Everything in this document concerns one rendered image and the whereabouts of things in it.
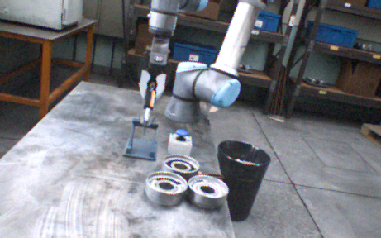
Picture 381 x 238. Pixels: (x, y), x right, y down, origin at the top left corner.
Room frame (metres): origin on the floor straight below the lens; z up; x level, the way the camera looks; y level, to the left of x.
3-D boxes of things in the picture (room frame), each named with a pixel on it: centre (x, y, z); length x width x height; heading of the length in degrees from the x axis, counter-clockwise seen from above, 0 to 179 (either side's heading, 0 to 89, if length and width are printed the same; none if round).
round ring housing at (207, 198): (0.81, -0.08, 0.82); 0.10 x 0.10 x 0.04
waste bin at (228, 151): (2.05, -0.38, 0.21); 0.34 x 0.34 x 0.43
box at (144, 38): (4.47, 0.64, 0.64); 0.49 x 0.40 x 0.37; 100
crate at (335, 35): (4.69, -1.52, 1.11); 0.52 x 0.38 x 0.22; 95
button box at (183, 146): (1.07, 0.01, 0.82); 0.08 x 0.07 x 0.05; 5
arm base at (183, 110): (1.41, 0.03, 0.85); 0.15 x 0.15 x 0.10
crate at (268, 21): (4.60, -0.55, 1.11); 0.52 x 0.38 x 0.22; 95
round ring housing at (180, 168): (0.91, 0.00, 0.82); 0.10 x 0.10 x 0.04
